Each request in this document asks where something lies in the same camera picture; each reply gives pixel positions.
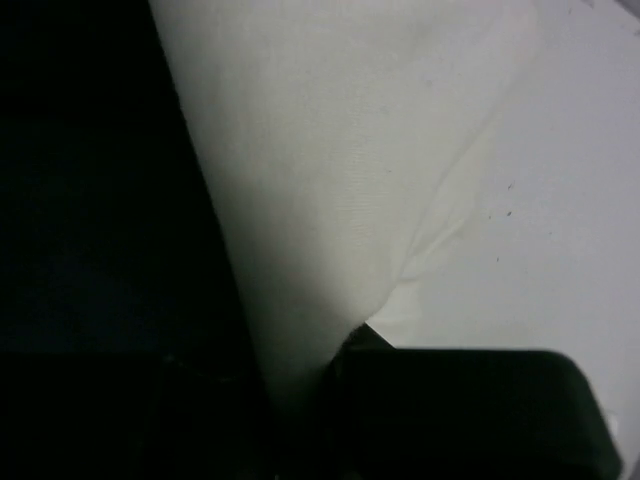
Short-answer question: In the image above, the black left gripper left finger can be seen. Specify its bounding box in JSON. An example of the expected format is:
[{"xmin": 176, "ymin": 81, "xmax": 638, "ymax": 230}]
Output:
[{"xmin": 1, "ymin": 1, "xmax": 274, "ymax": 479}]

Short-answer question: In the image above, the white towel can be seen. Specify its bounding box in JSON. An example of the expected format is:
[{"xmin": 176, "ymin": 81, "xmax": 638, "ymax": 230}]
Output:
[{"xmin": 151, "ymin": 1, "xmax": 541, "ymax": 412}]

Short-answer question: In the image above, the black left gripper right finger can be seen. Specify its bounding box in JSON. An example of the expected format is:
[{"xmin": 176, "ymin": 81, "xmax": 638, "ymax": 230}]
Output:
[{"xmin": 322, "ymin": 326, "xmax": 624, "ymax": 479}]

